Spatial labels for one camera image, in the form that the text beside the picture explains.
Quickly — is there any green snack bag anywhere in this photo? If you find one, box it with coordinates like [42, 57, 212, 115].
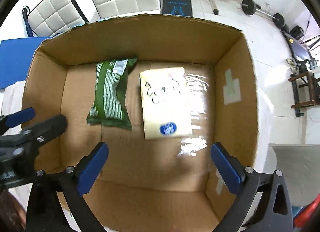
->
[86, 58, 137, 130]

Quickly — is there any yellow tissue pack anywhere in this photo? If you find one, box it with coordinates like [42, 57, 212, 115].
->
[139, 67, 193, 139]

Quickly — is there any white tablecloth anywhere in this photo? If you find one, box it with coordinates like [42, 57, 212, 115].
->
[1, 79, 275, 232]

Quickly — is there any grey plastic chair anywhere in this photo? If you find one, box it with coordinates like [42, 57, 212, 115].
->
[269, 144, 319, 207]

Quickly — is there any blue floor mat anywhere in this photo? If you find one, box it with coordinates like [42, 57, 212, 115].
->
[0, 37, 49, 89]

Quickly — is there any left white padded chair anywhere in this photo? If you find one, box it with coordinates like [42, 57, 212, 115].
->
[22, 0, 88, 37]

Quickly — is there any milk carton cardboard box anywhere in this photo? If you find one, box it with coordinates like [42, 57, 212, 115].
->
[23, 14, 258, 231]

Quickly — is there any brown wooden chair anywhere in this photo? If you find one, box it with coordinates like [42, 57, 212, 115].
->
[288, 70, 319, 117]

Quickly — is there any black treadmill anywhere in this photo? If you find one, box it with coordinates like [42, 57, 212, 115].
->
[281, 13, 320, 64]

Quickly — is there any floor barbell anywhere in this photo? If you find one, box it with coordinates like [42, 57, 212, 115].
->
[240, 0, 285, 29]

